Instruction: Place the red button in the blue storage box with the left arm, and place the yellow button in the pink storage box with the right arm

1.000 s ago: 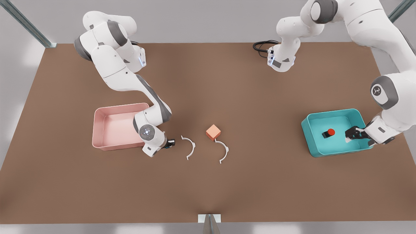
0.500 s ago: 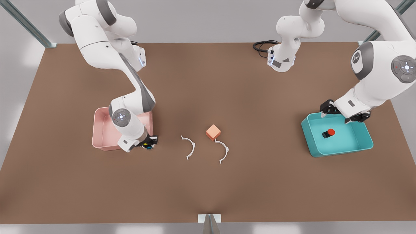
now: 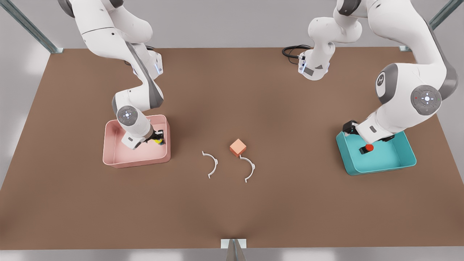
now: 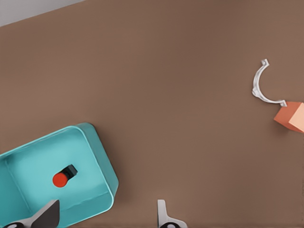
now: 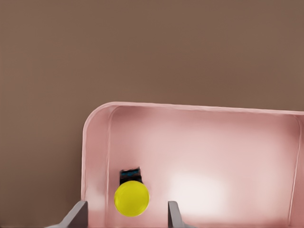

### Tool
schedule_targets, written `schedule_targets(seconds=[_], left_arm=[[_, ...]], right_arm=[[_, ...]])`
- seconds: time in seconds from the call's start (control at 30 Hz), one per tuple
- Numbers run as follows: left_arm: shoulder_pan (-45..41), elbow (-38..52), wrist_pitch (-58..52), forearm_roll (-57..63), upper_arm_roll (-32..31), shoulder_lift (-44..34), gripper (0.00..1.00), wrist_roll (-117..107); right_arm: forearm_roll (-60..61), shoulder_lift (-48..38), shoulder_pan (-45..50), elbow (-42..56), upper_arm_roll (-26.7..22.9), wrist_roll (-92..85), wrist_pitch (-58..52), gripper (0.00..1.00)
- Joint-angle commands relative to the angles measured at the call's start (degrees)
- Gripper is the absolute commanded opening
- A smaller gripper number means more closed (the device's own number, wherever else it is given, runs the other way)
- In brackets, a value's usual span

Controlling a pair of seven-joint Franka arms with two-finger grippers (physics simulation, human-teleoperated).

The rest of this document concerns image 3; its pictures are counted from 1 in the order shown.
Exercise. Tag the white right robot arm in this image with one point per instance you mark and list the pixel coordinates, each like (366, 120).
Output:
(108, 40)

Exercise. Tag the silver frame post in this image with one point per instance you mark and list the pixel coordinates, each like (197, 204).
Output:
(440, 14)
(25, 25)
(233, 250)

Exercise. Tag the pink storage box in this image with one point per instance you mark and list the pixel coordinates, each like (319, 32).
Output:
(137, 157)

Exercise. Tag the yellow button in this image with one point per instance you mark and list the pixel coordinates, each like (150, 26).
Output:
(158, 141)

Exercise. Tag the white curved clip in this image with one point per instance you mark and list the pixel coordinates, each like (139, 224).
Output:
(251, 169)
(215, 164)

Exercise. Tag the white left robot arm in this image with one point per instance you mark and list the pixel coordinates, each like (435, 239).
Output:
(409, 61)

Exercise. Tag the orange cube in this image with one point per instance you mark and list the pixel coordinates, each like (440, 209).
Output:
(237, 147)

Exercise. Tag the blue storage box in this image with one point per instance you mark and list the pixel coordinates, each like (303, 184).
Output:
(380, 161)

